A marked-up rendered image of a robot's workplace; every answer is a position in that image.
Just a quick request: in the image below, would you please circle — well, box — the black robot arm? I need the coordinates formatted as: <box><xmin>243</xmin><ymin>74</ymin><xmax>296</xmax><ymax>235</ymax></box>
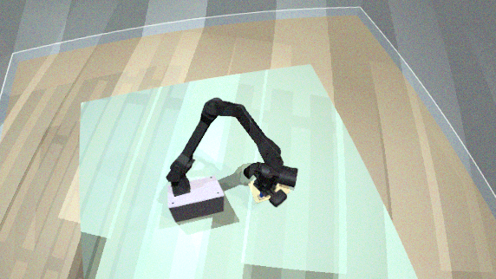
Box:
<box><xmin>166</xmin><ymin>97</ymin><xmax>298</xmax><ymax>197</ymax></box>

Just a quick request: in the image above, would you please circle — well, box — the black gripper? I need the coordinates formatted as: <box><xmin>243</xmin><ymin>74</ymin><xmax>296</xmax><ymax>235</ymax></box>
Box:
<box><xmin>244</xmin><ymin>163</ymin><xmax>287</xmax><ymax>207</ymax></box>

